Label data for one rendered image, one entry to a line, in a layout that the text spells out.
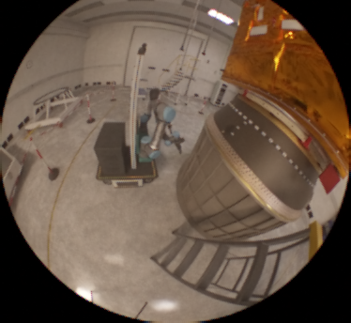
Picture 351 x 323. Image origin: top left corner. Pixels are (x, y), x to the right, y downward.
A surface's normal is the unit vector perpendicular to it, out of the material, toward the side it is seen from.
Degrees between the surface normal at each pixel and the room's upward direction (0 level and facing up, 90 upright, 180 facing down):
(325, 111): 91
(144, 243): 0
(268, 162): 62
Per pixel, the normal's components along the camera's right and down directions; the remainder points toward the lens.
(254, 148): -0.67, -0.25
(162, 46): 0.11, 0.67
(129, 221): 0.24, -0.74
